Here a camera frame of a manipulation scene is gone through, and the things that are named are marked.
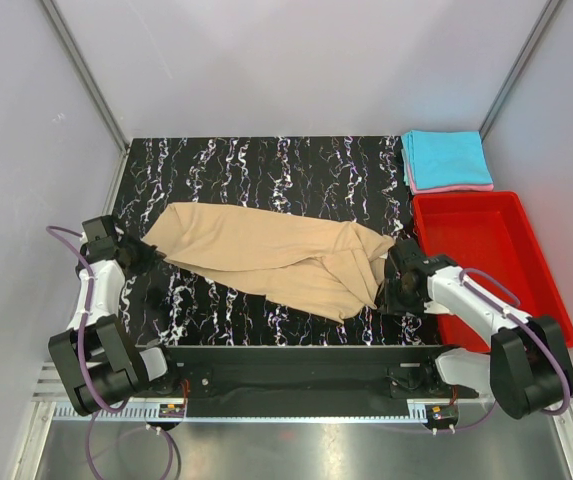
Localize beige t shirt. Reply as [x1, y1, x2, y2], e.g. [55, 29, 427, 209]
[143, 202, 395, 323]

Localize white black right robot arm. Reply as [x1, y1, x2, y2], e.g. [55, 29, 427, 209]
[377, 239, 573, 419]

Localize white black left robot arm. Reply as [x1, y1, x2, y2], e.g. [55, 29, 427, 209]
[47, 215, 182, 416]

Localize red plastic bin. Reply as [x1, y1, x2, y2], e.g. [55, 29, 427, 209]
[413, 191, 573, 348]

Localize folded light blue t shirt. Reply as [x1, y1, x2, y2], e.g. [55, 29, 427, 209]
[401, 130, 493, 189]

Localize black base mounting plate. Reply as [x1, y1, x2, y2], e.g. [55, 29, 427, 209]
[168, 345, 477, 422]

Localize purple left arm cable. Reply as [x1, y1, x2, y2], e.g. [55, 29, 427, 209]
[45, 224, 182, 477]

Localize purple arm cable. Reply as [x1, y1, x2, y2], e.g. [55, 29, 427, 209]
[375, 267, 573, 435]
[45, 224, 182, 477]

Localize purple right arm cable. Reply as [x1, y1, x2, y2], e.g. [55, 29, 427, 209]
[375, 267, 573, 435]

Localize left aluminium corner post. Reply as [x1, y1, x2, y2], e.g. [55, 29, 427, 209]
[38, 0, 130, 154]

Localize aluminium corner post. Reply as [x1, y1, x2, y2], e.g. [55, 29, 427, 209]
[38, 0, 130, 154]
[479, 0, 565, 141]

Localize white slotted cable duct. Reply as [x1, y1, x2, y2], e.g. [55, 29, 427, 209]
[54, 403, 188, 420]

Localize right aluminium corner post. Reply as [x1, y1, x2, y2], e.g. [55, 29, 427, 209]
[479, 0, 565, 141]

